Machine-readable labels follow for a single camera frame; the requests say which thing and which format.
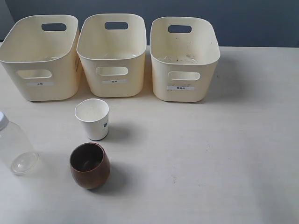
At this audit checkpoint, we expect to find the white paper cup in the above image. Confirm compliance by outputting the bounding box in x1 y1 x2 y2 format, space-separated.
74 98 109 141

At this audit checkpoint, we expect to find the brown wooden cup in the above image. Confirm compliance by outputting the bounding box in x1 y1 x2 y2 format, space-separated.
69 142 110 189

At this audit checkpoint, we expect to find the clear plastic bottle white cap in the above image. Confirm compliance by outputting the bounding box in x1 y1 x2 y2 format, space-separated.
0 112 39 175

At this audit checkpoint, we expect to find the right cream plastic bin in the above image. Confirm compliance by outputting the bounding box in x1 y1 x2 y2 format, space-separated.
150 17 221 102

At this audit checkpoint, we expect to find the cream plastic bin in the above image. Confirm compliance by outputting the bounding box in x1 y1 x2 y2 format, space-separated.
150 17 221 102
77 14 147 98
0 14 82 101

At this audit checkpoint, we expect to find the middle cream plastic bin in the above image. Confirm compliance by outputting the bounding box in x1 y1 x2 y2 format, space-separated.
77 14 147 98

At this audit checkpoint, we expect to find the left cream plastic bin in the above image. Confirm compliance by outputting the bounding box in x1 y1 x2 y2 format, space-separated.
0 14 82 101

